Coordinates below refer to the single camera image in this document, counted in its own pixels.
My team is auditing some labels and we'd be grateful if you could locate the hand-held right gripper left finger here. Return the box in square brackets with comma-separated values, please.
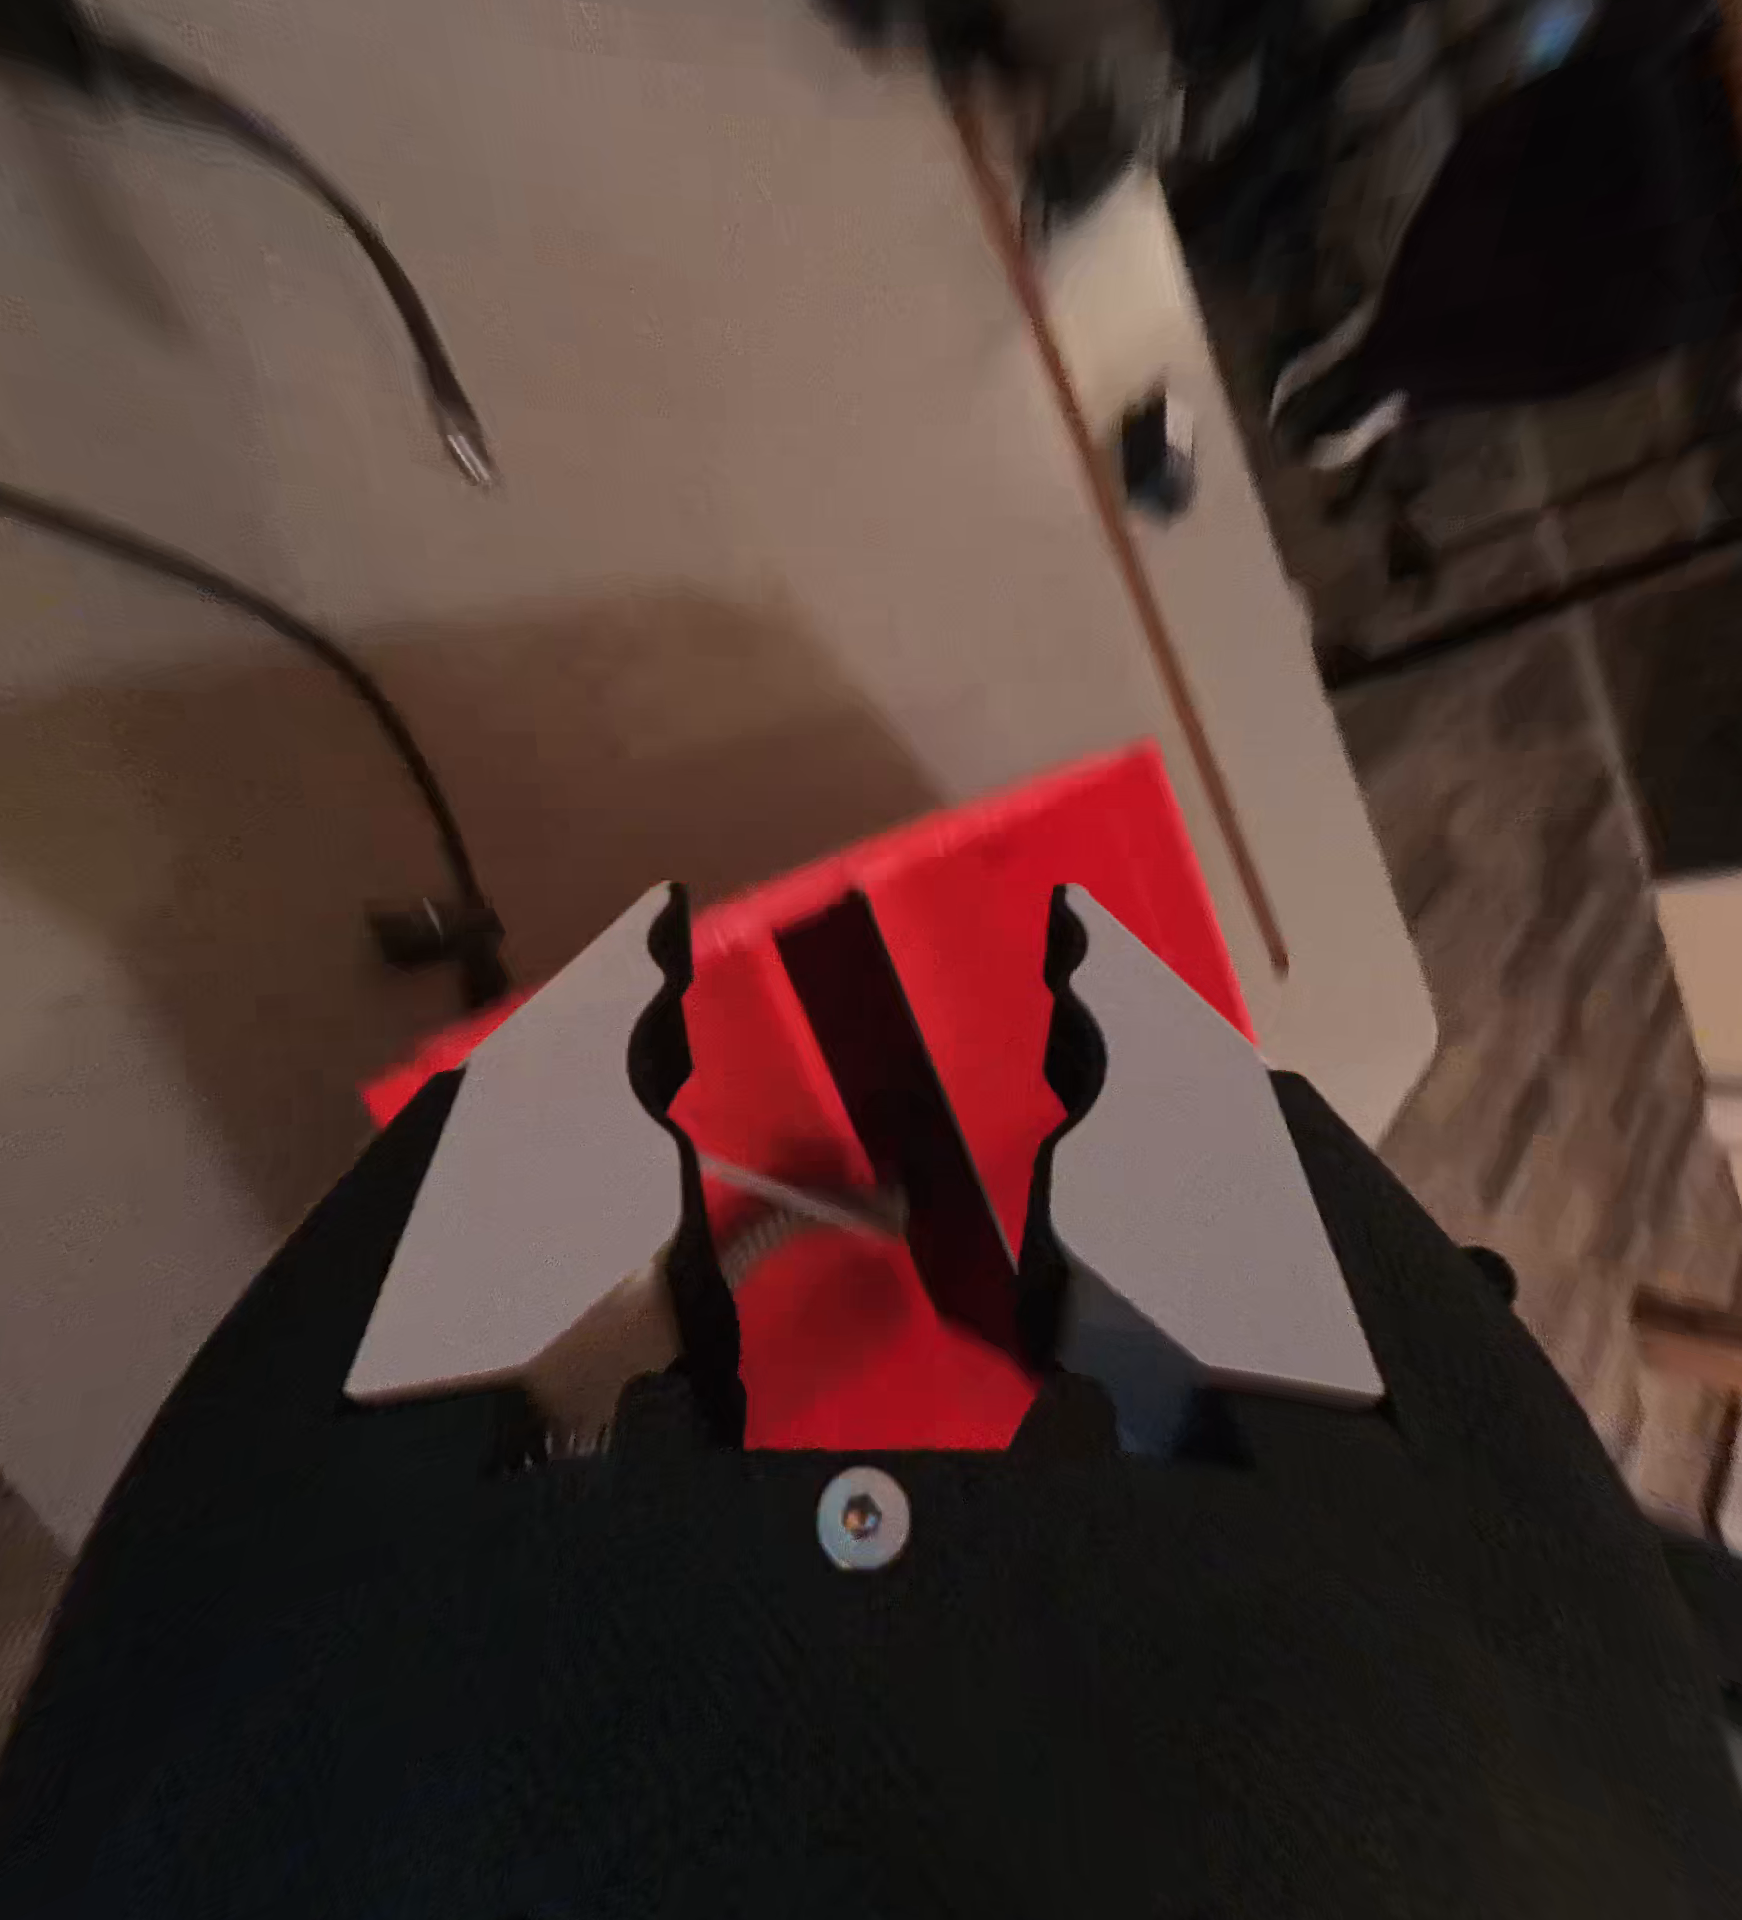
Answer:
[343, 884, 750, 1448]

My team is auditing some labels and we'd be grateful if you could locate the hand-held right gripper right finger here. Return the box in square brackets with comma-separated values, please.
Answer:
[1017, 884, 1386, 1454]

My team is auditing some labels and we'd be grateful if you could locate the grey cable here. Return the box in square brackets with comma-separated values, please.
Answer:
[690, 1156, 916, 1306]

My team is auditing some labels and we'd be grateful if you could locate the black usb cable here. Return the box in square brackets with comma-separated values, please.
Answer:
[0, 0, 514, 1009]

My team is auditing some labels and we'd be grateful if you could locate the red plastic bin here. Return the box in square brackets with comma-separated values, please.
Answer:
[361, 738, 1259, 1454]

